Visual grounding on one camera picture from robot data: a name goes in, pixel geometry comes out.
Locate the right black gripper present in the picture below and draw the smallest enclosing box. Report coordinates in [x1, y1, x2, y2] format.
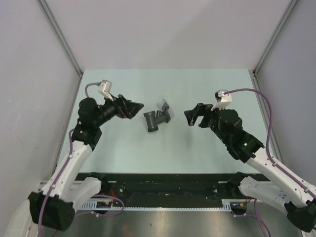
[184, 102, 229, 144]

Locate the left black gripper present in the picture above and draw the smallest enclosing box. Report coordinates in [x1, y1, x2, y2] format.
[93, 92, 143, 127]

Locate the dark grey pipe fitting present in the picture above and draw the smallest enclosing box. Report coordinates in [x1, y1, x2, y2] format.
[143, 110, 171, 132]

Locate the clear plastic threaded connector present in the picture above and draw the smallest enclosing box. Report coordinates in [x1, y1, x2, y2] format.
[157, 99, 170, 112]

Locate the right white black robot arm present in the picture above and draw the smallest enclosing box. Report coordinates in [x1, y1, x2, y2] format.
[184, 103, 316, 233]

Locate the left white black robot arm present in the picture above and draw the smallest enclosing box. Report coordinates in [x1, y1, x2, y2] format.
[28, 95, 144, 234]

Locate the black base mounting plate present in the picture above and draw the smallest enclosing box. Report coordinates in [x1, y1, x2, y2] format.
[75, 172, 253, 216]

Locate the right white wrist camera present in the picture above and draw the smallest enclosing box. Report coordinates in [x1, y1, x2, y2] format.
[211, 89, 232, 111]

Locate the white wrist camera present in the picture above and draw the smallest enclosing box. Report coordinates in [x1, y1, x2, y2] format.
[98, 80, 114, 101]
[211, 89, 232, 111]

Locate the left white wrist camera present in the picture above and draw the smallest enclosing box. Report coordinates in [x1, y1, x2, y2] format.
[98, 80, 114, 101]

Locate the right aluminium frame post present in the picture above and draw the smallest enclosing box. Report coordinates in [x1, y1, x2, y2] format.
[254, 0, 299, 72]

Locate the aluminium frame post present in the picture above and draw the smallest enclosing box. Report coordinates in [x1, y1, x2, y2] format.
[37, 0, 83, 78]
[254, 0, 299, 72]

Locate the white slotted cable duct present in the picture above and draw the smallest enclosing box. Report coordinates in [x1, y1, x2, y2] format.
[79, 200, 232, 212]

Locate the left aluminium frame post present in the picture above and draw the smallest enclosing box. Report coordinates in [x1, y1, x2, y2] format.
[37, 0, 83, 78]

